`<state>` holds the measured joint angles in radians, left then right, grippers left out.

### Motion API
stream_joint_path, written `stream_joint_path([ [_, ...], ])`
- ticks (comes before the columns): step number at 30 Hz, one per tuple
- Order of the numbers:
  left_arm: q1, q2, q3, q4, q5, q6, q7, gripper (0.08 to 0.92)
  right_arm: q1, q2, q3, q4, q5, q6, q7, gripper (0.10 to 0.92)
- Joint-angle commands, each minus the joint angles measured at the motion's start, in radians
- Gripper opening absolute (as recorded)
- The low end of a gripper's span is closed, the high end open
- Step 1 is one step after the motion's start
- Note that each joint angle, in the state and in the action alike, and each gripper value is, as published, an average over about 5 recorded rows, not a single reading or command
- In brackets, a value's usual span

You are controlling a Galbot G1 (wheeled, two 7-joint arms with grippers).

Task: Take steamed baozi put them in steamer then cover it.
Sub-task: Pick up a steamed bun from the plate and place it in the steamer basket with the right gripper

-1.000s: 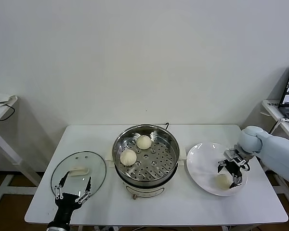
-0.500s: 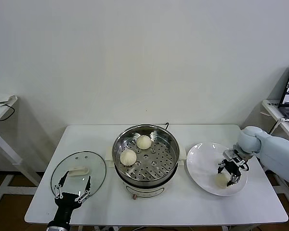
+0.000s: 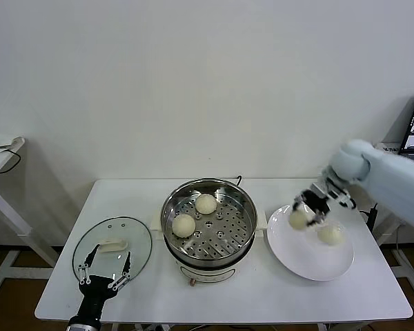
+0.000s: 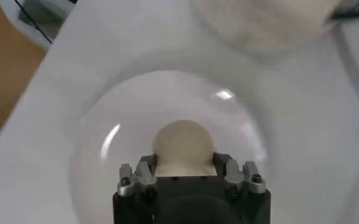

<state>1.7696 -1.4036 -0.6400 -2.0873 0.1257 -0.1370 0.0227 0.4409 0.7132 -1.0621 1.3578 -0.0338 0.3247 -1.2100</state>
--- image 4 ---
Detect white steamed baozi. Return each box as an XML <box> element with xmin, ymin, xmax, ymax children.
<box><xmin>197</xmin><ymin>0</ymin><xmax>340</xmax><ymax>60</ymax></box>
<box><xmin>152</xmin><ymin>119</ymin><xmax>215</xmax><ymax>177</ymax></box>

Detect white round plate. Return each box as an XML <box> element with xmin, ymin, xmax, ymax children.
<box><xmin>0</xmin><ymin>0</ymin><xmax>359</xmax><ymax>224</ymax></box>

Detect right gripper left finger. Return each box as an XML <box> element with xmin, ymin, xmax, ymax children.
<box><xmin>117</xmin><ymin>153</ymin><xmax>158</xmax><ymax>197</ymax></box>

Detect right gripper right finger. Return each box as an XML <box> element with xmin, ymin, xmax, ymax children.
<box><xmin>213</xmin><ymin>152</ymin><xmax>267</xmax><ymax>195</ymax></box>

